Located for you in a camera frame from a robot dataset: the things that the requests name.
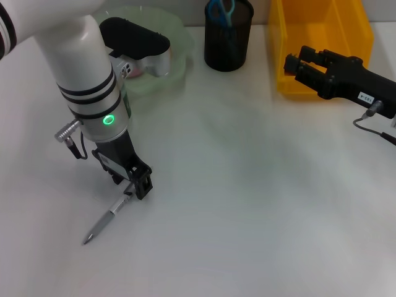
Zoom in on black mesh cylinder bin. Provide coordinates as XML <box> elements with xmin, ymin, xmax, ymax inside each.
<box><xmin>204</xmin><ymin>0</ymin><xmax>254</xmax><ymax>72</ymax></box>

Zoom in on green translucent plastic fruit plate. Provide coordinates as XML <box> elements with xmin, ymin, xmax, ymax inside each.
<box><xmin>92</xmin><ymin>6</ymin><xmax>195</xmax><ymax>100</ymax></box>

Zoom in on clear water bottle green label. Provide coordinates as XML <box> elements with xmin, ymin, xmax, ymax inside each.
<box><xmin>120</xmin><ymin>83</ymin><xmax>134</xmax><ymax>126</ymax></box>

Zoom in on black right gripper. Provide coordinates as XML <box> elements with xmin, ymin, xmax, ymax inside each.
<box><xmin>283</xmin><ymin>45</ymin><xmax>396</xmax><ymax>119</ymax></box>

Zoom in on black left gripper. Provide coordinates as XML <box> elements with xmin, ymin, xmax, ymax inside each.
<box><xmin>92</xmin><ymin>131</ymin><xmax>155</xmax><ymax>201</ymax></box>

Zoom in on left gripper cable with plug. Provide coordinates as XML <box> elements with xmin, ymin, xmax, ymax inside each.
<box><xmin>54</xmin><ymin>119</ymin><xmax>89</xmax><ymax>160</ymax></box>

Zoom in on right gripper cable with plug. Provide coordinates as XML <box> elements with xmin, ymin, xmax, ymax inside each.
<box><xmin>353</xmin><ymin>101</ymin><xmax>396</xmax><ymax>143</ymax></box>

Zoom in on blue capped scissors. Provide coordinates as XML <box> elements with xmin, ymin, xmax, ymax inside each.
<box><xmin>207</xmin><ymin>0</ymin><xmax>236</xmax><ymax>28</ymax></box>

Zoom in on silver ballpoint pen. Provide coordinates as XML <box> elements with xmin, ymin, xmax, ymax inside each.
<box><xmin>82</xmin><ymin>184</ymin><xmax>137</xmax><ymax>246</ymax></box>

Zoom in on gripper cable with plug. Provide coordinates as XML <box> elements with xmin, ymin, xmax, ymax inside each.
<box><xmin>353</xmin><ymin>101</ymin><xmax>396</xmax><ymax>143</ymax></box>
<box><xmin>54</xmin><ymin>119</ymin><xmax>89</xmax><ymax>160</ymax></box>

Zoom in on yellow plastic storage bin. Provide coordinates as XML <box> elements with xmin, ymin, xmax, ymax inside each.
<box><xmin>267</xmin><ymin>0</ymin><xmax>375</xmax><ymax>100</ymax></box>

